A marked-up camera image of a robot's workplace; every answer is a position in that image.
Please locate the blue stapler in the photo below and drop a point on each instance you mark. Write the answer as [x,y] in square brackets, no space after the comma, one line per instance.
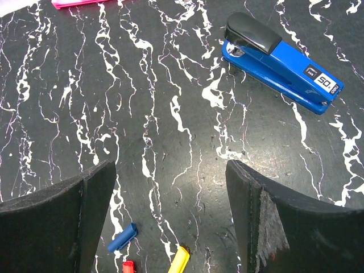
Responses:
[259,51]

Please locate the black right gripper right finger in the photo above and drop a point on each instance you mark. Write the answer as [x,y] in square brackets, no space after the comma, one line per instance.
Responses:
[281,230]

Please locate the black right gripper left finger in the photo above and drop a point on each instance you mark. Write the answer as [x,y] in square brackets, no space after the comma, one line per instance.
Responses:
[57,228]

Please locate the yellow pen cap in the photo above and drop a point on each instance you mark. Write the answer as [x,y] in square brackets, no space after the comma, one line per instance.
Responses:
[180,260]

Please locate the blue pen cap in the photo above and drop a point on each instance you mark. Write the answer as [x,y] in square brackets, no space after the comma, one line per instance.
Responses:
[123,239]

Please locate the red pen cap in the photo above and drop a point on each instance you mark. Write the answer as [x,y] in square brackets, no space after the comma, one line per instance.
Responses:
[128,266]

